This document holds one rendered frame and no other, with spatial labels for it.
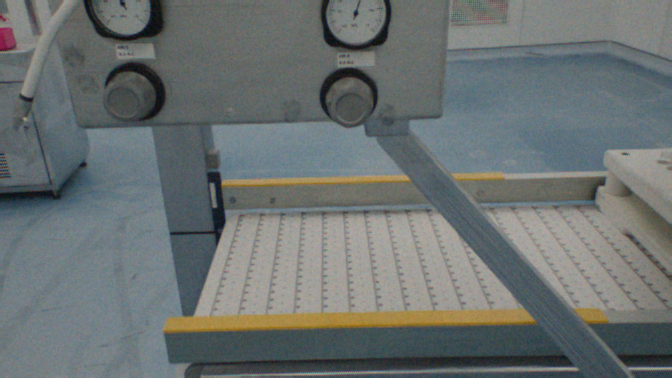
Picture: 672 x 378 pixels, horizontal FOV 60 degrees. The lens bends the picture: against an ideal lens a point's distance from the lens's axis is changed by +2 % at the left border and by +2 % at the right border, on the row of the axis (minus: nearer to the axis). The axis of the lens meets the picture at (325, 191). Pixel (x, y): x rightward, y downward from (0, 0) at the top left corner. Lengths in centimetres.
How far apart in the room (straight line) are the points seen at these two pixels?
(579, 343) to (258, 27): 28
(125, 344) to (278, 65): 183
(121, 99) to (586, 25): 617
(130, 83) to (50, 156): 286
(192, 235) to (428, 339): 39
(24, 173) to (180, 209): 254
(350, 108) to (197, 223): 46
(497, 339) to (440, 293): 10
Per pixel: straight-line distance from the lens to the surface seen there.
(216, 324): 47
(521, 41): 617
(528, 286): 40
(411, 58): 34
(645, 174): 68
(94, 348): 213
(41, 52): 34
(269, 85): 34
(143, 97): 33
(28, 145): 319
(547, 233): 68
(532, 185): 73
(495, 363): 51
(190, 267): 79
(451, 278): 58
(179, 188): 73
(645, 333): 52
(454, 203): 39
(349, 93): 31
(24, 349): 224
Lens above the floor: 126
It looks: 25 degrees down
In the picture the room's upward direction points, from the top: 2 degrees counter-clockwise
